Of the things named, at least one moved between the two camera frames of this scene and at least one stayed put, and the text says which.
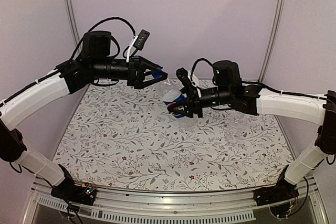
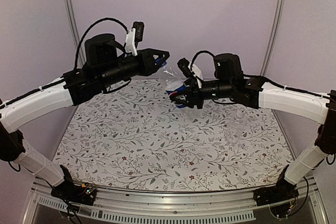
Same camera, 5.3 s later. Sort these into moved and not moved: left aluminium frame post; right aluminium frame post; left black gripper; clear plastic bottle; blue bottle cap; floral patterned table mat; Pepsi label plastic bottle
Moved: left black gripper; blue bottle cap; Pepsi label plastic bottle
Not moved: right aluminium frame post; left aluminium frame post; floral patterned table mat; clear plastic bottle
